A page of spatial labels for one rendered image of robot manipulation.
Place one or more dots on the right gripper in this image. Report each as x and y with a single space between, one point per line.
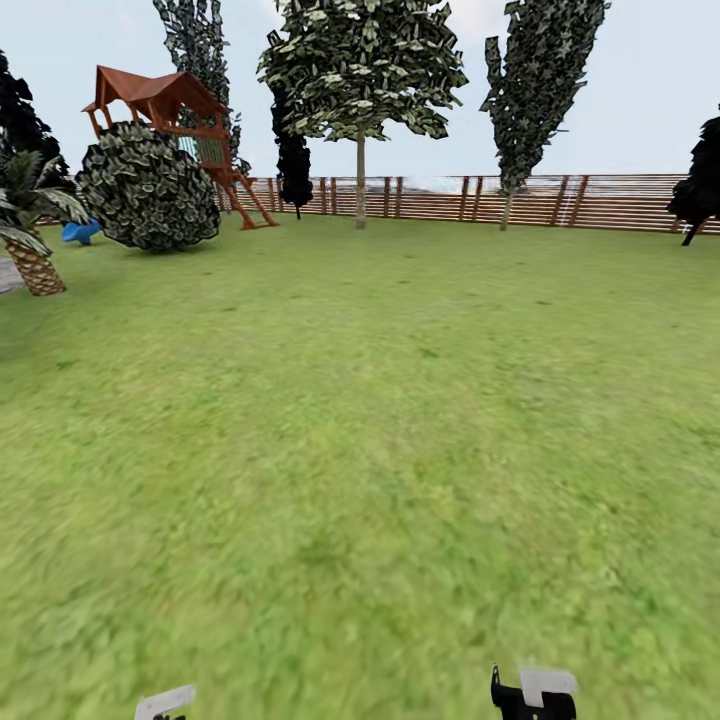
556 706

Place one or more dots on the bush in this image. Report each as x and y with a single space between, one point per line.
144 191
7 231
21 175

